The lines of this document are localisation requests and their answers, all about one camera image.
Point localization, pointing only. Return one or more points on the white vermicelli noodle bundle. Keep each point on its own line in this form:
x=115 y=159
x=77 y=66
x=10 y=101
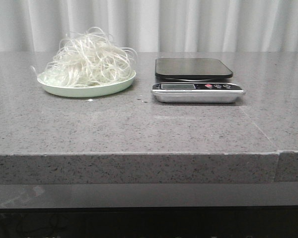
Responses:
x=89 y=59

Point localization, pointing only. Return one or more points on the black silver kitchen scale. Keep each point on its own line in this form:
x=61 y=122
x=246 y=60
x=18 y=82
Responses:
x=194 y=80

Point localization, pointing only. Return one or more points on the pale green round plate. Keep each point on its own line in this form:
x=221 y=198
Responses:
x=87 y=92

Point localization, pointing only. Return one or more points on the white pleated curtain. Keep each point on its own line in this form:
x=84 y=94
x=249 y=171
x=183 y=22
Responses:
x=154 y=25

